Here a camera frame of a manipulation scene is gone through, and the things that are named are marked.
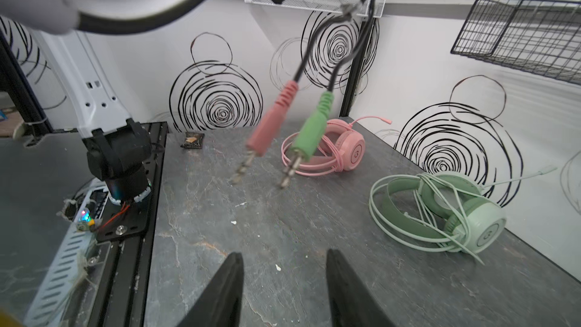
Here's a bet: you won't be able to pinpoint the black wire basket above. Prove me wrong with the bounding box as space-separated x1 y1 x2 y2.
450 0 580 85

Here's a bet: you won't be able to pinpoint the small black packet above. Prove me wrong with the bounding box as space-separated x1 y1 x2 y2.
181 132 205 150

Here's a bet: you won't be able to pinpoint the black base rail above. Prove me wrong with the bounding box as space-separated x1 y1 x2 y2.
84 120 169 326

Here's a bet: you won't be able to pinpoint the black white headphones red cable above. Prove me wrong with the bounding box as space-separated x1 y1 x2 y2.
0 0 393 189

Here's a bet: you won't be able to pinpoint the clear plastic wall shelf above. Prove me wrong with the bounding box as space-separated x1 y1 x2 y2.
245 0 371 17

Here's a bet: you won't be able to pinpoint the green headphones with cable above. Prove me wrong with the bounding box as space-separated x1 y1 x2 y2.
368 165 558 263

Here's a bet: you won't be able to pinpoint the white slotted cable duct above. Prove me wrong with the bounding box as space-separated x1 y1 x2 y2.
24 180 108 326

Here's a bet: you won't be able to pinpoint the pink headphones with cable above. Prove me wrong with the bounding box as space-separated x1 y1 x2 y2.
296 116 392 177

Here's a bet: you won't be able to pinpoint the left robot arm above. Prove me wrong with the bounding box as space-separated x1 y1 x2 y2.
2 0 284 204

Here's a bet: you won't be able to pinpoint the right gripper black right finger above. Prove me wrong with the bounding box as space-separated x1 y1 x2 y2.
325 249 395 327

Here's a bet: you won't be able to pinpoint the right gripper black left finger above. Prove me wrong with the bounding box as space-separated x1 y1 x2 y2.
178 252 245 327

